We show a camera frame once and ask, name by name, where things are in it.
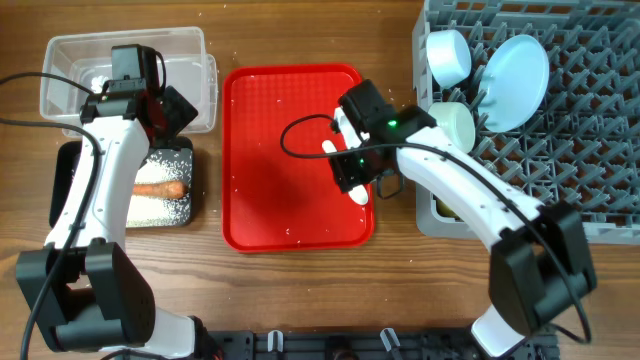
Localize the white plastic spoon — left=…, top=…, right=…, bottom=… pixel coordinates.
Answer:
left=322, top=140, right=369, bottom=206

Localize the white rice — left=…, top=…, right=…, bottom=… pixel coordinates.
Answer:
left=126, top=148, right=194, bottom=228

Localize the white tissue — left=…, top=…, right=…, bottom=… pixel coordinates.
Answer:
left=90, top=75, right=110, bottom=93

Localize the yellow plastic cup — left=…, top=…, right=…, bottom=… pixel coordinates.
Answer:
left=436, top=198, right=459, bottom=219

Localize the green bowl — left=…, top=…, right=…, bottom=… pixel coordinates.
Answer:
left=428, top=102, right=476, bottom=153

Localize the light blue bowl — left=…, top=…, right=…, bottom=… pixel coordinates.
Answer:
left=426, top=30, right=472, bottom=89

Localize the light blue plate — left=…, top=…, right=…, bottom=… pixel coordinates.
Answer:
left=477, top=35, right=550, bottom=133

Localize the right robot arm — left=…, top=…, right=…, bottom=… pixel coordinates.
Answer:
left=323, top=80, right=597, bottom=358

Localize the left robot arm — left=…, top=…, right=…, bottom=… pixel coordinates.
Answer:
left=16, top=44, right=223, bottom=359

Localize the grey dishwasher rack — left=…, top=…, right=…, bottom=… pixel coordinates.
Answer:
left=412, top=0, right=639, bottom=245

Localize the red serving tray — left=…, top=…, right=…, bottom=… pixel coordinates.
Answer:
left=221, top=63, right=375, bottom=253

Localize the clear plastic bin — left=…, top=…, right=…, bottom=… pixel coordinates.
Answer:
left=42, top=27, right=218, bottom=135

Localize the black plastic tray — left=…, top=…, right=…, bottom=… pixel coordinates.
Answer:
left=49, top=137, right=193, bottom=226

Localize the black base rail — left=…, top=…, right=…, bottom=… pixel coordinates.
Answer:
left=204, top=327, right=559, bottom=360

